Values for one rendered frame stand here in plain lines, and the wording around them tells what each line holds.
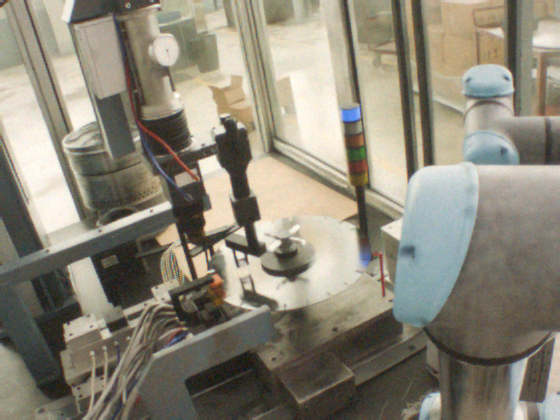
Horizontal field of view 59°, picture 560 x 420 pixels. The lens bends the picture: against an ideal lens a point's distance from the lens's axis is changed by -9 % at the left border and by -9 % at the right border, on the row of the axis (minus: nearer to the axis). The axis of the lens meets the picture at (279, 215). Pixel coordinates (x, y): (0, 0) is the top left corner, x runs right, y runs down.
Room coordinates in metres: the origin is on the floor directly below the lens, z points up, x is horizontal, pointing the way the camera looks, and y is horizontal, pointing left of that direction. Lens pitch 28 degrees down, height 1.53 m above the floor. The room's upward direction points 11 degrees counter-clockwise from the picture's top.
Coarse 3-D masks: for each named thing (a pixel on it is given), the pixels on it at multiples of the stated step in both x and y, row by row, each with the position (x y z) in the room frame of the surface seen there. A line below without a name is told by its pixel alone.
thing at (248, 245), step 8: (248, 232) 0.84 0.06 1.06; (256, 232) 0.85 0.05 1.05; (224, 240) 0.88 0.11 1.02; (232, 240) 0.87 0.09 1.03; (240, 240) 0.87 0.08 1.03; (248, 240) 0.84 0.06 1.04; (256, 240) 0.84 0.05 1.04; (232, 248) 0.87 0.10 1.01; (240, 248) 0.86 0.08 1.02; (248, 248) 0.84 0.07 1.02; (256, 248) 0.83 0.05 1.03; (264, 248) 0.84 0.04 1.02; (256, 256) 0.83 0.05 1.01
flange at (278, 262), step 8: (304, 240) 0.94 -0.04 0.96; (296, 248) 0.89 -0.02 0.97; (304, 248) 0.90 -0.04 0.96; (312, 248) 0.90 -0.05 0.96; (264, 256) 0.90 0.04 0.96; (272, 256) 0.90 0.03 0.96; (280, 256) 0.88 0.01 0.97; (288, 256) 0.88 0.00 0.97; (296, 256) 0.88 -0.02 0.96; (304, 256) 0.88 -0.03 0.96; (312, 256) 0.87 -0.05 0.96; (264, 264) 0.88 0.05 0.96; (272, 264) 0.87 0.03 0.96; (280, 264) 0.87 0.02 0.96; (288, 264) 0.86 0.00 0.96; (296, 264) 0.86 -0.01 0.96; (304, 264) 0.85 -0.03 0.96; (272, 272) 0.86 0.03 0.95; (280, 272) 0.85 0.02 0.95; (288, 272) 0.85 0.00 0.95
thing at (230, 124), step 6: (228, 120) 0.81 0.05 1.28; (234, 120) 0.81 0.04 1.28; (228, 126) 0.80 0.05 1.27; (234, 126) 0.80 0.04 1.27; (228, 132) 0.80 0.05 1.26; (234, 132) 0.80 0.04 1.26; (228, 138) 0.81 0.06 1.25; (234, 138) 0.80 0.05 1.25; (234, 144) 0.81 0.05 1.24; (234, 150) 0.81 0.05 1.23; (234, 156) 0.81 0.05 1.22; (240, 156) 0.81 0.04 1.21; (240, 162) 0.81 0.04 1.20
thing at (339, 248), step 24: (312, 216) 1.05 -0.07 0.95; (264, 240) 0.98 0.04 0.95; (312, 240) 0.95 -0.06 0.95; (336, 240) 0.93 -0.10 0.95; (360, 240) 0.91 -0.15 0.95; (216, 264) 0.92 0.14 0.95; (312, 264) 0.86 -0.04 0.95; (336, 264) 0.84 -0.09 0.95; (360, 264) 0.83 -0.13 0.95; (216, 288) 0.84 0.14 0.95; (240, 288) 0.83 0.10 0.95; (264, 288) 0.81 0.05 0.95; (288, 288) 0.80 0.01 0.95; (312, 288) 0.78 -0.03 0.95; (336, 288) 0.77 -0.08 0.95
